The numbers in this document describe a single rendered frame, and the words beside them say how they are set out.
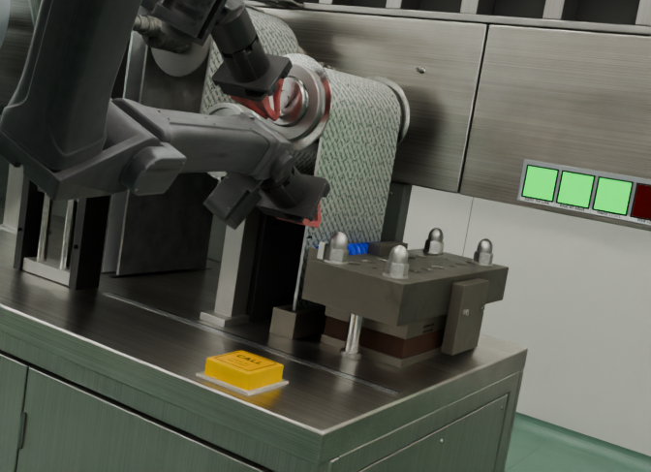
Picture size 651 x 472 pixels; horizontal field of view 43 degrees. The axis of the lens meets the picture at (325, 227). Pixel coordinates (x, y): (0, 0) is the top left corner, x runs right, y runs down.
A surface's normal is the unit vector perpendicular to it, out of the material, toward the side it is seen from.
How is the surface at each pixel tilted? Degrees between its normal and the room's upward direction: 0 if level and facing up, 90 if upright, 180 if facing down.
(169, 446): 90
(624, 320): 90
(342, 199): 91
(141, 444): 90
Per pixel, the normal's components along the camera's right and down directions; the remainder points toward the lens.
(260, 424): -0.54, 0.02
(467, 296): 0.83, 0.20
